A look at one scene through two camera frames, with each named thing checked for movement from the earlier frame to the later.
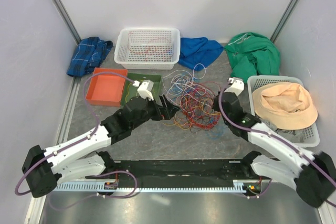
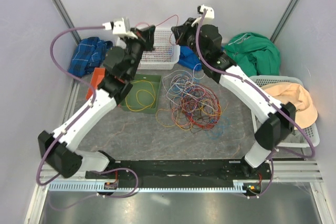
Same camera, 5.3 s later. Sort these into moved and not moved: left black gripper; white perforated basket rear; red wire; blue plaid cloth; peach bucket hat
Moved: left black gripper; red wire
Not moved: peach bucket hat; blue plaid cloth; white perforated basket rear
